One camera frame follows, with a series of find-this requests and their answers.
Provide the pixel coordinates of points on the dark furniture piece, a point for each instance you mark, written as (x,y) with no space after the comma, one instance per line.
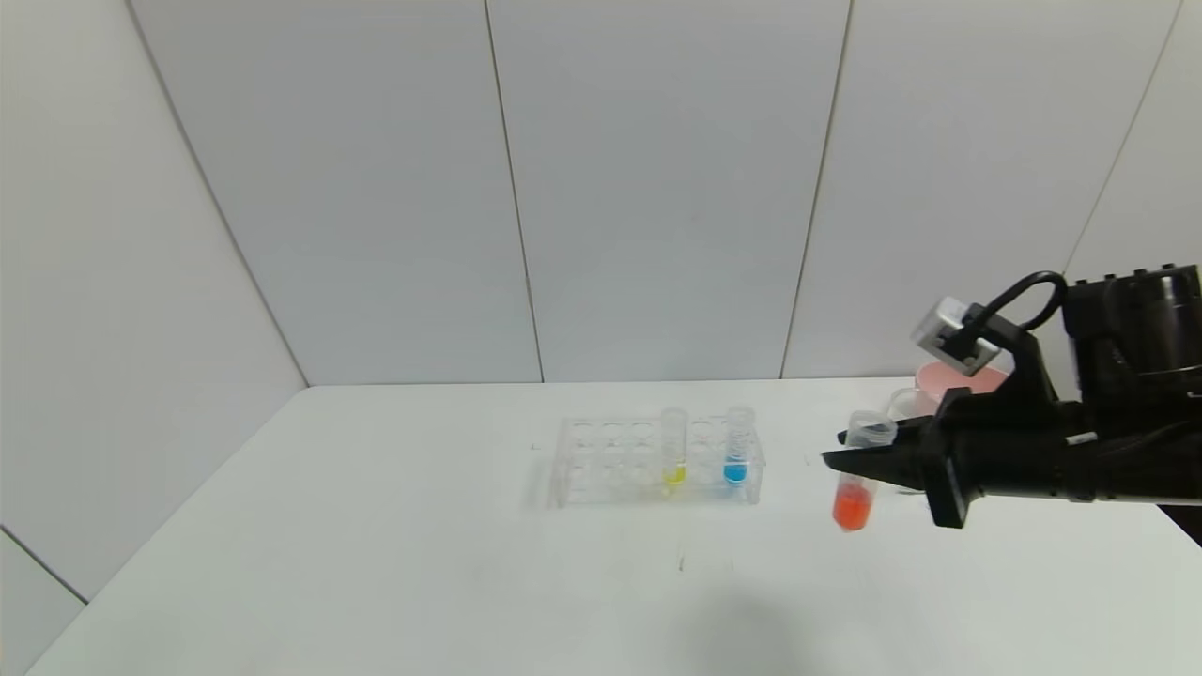
(1185,526)

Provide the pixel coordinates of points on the pink bowl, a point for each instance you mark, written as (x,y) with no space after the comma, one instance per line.
(948,377)

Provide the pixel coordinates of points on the test tube with yellow pigment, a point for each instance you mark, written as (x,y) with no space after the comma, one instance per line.
(673,469)

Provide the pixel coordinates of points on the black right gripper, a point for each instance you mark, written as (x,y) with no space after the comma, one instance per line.
(947,462)

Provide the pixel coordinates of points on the test tube with blue pigment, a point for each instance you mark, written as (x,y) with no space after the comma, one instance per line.
(736,468)

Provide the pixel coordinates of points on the clear plastic test tube rack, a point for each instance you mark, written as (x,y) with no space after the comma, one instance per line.
(601,479)

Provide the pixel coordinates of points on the test tube with red pigment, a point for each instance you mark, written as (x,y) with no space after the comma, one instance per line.
(853,507)

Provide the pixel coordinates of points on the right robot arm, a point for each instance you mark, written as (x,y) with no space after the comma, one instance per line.
(1136,376)

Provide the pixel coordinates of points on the clear plastic beaker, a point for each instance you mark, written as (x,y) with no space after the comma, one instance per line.
(909,402)

